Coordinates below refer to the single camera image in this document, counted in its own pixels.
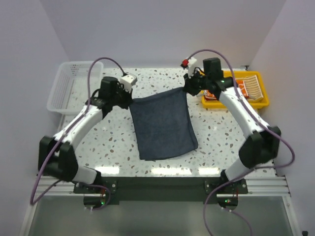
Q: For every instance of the red patterned towel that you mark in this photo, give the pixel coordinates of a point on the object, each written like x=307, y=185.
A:
x=208, y=96

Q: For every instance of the yellow striped Doraemon towel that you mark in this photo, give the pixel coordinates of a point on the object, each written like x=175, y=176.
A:
x=253, y=88

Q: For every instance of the orange white patterned cloth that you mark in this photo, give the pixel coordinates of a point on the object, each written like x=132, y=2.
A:
x=241, y=84

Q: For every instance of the white plastic laundry basket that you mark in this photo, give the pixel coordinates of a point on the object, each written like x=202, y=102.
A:
x=69, y=91

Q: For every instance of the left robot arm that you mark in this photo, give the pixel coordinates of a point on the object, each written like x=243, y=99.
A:
x=57, y=156

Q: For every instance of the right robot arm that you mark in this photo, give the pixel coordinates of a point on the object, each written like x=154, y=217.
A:
x=261, y=144

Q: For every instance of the yellow plastic tray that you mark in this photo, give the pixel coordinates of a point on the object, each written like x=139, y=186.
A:
x=264, y=102

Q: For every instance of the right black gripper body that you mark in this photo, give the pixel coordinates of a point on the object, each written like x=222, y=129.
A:
x=198, y=83

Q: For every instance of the dark grey towel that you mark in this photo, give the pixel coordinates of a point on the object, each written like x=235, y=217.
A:
x=162, y=125

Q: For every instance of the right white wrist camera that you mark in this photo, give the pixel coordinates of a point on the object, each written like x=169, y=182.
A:
x=190, y=65

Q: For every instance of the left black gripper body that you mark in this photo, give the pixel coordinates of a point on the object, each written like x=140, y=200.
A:
x=121, y=97

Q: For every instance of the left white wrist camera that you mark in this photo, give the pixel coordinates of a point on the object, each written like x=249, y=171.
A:
x=128, y=81

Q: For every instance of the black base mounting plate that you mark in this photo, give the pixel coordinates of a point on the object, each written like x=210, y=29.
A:
x=148, y=189

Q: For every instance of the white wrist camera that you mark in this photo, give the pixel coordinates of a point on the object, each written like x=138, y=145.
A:
x=190, y=65
x=128, y=81

